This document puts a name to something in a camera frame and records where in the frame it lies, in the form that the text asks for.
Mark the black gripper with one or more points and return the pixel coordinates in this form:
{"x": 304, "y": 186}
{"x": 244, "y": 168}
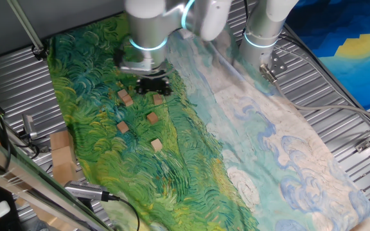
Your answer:
{"x": 154, "y": 81}

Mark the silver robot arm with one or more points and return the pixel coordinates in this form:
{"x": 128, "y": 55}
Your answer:
{"x": 146, "y": 25}

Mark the white power strip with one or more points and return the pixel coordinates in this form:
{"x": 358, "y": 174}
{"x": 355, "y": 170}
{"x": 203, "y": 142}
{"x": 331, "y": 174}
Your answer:
{"x": 186, "y": 33}

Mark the painted landscape cloth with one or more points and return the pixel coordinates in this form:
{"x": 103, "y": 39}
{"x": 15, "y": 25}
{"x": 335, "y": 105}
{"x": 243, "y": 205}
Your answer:
{"x": 172, "y": 167}

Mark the large wooden cube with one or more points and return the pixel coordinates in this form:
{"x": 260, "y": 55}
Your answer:
{"x": 62, "y": 156}
{"x": 59, "y": 140}
{"x": 64, "y": 173}

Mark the black pole clamp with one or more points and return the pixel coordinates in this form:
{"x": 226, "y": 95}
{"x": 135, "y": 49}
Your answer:
{"x": 39, "y": 53}

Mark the grey tripod pole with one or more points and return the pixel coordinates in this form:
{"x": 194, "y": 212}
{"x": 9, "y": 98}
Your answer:
{"x": 24, "y": 22}

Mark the small white case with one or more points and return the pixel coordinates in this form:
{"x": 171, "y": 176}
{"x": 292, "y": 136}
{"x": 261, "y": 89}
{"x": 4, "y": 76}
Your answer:
{"x": 2, "y": 209}

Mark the blue and yellow cloth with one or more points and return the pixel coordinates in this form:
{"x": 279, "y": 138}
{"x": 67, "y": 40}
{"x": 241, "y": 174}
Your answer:
{"x": 348, "y": 19}

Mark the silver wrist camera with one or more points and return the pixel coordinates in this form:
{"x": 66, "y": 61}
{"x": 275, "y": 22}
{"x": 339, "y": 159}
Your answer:
{"x": 132, "y": 67}

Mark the silver bar camera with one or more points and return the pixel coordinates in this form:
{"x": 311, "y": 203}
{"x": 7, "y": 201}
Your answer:
{"x": 82, "y": 190}

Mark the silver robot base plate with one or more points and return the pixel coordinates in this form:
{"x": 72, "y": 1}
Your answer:
{"x": 278, "y": 65}

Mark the small silver camera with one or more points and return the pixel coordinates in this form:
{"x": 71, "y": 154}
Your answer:
{"x": 29, "y": 125}

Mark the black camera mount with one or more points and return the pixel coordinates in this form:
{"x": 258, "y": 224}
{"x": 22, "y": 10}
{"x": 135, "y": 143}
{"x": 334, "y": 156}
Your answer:
{"x": 85, "y": 203}

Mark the metal frame beam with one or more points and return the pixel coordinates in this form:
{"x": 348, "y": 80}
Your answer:
{"x": 27, "y": 179}

